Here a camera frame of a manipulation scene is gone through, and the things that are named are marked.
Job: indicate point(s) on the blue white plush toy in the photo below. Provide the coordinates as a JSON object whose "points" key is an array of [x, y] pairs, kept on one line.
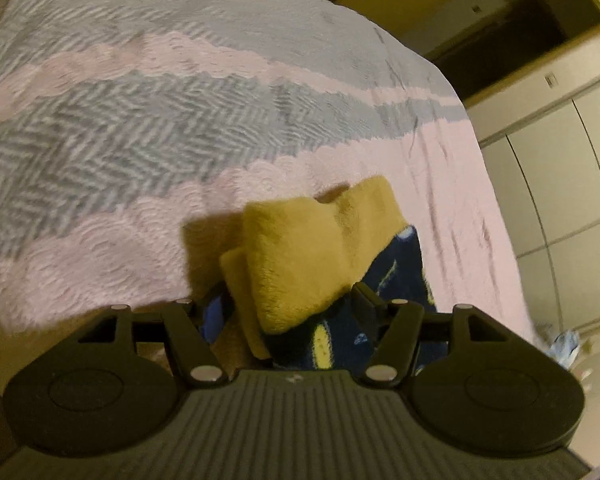
{"points": [[567, 347]]}

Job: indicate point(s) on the doorway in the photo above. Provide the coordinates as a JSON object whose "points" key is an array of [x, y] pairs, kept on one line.
{"points": [[520, 30]]}

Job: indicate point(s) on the white wardrobe doors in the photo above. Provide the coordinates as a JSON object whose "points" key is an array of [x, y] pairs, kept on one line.
{"points": [[555, 185]]}

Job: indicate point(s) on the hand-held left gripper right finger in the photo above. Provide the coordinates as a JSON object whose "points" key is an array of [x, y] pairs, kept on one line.
{"points": [[367, 300]]}

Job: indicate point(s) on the pink grey striped bedspread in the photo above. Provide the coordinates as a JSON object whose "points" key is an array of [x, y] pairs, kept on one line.
{"points": [[130, 135]]}

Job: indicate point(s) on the navy printed fleece pajama pants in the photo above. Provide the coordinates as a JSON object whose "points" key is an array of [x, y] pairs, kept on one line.
{"points": [[300, 260]]}

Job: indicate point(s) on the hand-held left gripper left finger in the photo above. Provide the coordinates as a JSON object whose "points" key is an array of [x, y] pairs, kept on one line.
{"points": [[212, 317]]}

